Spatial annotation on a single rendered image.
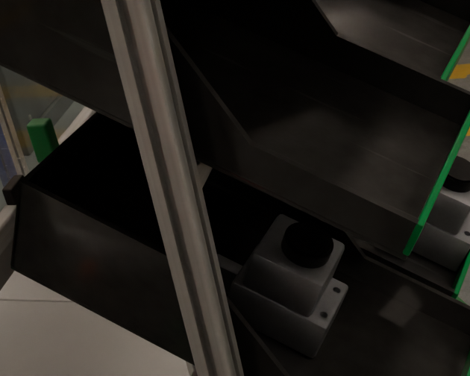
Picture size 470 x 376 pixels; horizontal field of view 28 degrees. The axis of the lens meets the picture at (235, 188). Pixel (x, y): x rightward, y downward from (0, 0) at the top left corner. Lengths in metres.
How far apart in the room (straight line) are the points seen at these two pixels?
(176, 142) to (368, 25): 0.24
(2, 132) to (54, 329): 0.28
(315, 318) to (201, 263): 0.12
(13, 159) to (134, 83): 0.95
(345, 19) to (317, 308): 0.20
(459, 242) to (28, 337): 0.75
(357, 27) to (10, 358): 0.78
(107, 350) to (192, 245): 0.77
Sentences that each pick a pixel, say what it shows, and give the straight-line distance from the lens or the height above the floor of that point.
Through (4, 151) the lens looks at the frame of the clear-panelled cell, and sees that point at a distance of 1.36.
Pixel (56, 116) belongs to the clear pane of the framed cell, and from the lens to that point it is 1.51.
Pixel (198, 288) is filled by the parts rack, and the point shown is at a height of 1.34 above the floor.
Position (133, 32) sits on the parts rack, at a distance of 0.42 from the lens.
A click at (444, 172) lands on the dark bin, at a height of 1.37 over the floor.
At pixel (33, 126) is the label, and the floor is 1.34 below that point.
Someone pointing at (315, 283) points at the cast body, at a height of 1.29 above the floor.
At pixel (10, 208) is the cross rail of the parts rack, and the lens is 0.65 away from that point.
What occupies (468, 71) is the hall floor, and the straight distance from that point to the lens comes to 3.76.
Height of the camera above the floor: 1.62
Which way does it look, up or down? 31 degrees down
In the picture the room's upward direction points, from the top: 11 degrees counter-clockwise
